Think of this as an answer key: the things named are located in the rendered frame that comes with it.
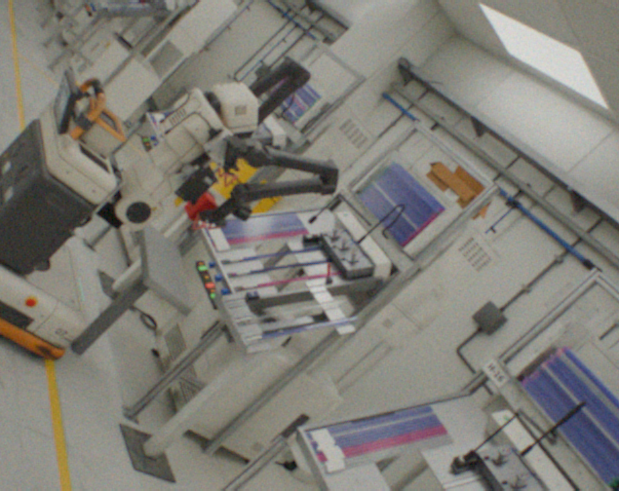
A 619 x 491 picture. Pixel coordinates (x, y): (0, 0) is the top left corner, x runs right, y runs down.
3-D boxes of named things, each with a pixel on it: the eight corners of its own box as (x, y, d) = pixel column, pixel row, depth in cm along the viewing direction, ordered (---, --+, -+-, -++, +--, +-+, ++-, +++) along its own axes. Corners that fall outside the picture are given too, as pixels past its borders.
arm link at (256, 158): (339, 157, 305) (348, 170, 298) (326, 183, 312) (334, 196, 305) (246, 135, 282) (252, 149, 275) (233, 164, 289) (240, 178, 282)
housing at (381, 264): (372, 288, 337) (376, 264, 329) (331, 235, 375) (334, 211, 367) (387, 286, 340) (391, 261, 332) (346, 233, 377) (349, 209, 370)
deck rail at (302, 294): (236, 313, 311) (236, 302, 308) (234, 311, 313) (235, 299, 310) (382, 288, 336) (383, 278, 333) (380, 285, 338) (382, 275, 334)
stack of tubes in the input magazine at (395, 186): (401, 246, 331) (444, 207, 328) (356, 194, 370) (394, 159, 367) (414, 259, 339) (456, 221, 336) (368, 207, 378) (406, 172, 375)
